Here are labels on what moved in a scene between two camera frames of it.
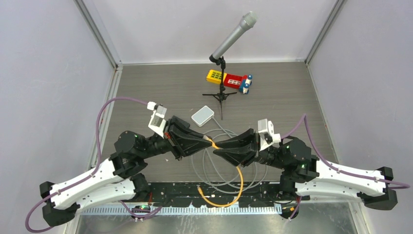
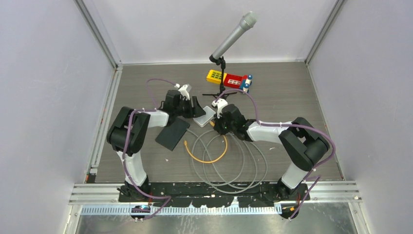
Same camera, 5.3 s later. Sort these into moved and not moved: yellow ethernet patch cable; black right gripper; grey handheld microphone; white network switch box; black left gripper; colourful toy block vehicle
Moved: yellow ethernet patch cable; black right gripper; black left gripper
Not moved: grey handheld microphone; white network switch box; colourful toy block vehicle
